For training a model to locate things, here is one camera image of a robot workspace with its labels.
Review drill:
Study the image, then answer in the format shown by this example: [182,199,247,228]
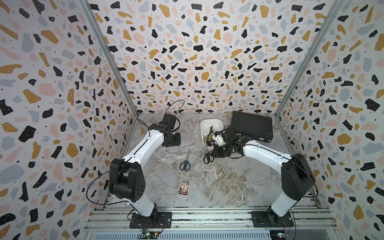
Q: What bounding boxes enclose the white plastic storage box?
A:
[200,119,224,151]

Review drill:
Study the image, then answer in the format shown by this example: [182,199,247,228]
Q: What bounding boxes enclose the black handled large scissors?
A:
[203,152,215,165]

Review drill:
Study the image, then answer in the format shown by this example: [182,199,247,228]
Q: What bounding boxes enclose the blue handled scissors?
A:
[179,149,191,172]

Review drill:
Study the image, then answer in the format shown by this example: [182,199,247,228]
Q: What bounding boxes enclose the yellow black handled scissors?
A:
[204,126,214,143]

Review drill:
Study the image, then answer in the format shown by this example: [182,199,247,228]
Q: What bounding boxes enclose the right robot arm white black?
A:
[211,136,316,227]

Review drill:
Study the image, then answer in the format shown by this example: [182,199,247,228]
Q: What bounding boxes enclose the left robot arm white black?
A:
[109,124,181,217]

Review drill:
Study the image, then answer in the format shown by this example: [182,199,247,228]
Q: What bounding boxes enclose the black hard case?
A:
[231,111,273,142]

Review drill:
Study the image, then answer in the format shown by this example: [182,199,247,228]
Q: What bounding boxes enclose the colourful card pack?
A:
[177,179,191,197]

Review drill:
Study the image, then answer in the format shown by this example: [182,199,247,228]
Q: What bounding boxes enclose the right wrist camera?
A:
[212,131,226,146]

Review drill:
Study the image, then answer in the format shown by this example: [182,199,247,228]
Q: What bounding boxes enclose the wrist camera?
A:
[212,131,226,146]
[161,114,177,130]

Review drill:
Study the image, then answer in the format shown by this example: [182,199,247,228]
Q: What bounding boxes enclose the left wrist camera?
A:
[161,114,177,130]

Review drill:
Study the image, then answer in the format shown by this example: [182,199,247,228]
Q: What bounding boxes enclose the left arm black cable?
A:
[85,99,186,207]

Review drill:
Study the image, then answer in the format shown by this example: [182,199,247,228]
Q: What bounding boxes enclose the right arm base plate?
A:
[251,211,294,228]

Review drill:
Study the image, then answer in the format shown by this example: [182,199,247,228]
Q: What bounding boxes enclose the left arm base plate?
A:
[130,212,173,229]

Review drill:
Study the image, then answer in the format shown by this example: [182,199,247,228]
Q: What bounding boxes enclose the aluminium rail frame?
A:
[84,207,343,240]

